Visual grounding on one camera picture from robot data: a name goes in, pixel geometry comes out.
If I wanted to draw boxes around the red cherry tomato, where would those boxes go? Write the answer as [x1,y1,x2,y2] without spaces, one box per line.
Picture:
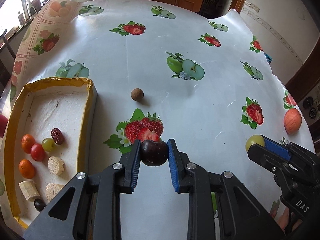
[30,143,46,161]

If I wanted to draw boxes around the red thermos bottle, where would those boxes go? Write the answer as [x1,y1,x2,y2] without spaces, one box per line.
[0,113,8,138]

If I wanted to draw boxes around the fruit print tablecloth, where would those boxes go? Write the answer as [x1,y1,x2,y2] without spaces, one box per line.
[8,0,319,239]

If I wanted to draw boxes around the red jujube date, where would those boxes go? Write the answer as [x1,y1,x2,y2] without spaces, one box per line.
[50,128,65,145]

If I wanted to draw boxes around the hexagonal white freeze-dried block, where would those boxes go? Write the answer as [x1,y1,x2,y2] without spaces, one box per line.
[18,180,40,201]

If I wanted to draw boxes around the round freeze-dried piece small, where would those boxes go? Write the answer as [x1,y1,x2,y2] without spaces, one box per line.
[48,156,65,176]

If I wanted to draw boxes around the orange tangerine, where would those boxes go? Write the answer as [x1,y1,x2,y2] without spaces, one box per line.
[21,134,36,154]
[18,159,35,179]

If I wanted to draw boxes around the red apple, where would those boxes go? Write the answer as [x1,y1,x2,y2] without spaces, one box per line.
[284,108,302,134]

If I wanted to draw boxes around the person's right hand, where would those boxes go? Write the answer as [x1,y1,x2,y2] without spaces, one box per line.
[277,207,290,231]

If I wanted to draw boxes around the green grape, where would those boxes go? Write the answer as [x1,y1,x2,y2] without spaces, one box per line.
[41,138,55,152]
[245,134,265,152]

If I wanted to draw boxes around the brown longan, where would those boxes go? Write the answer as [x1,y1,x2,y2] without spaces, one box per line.
[131,88,144,102]

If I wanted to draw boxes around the white foam tray yellow rim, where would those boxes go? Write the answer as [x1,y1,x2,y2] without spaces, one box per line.
[3,77,97,231]

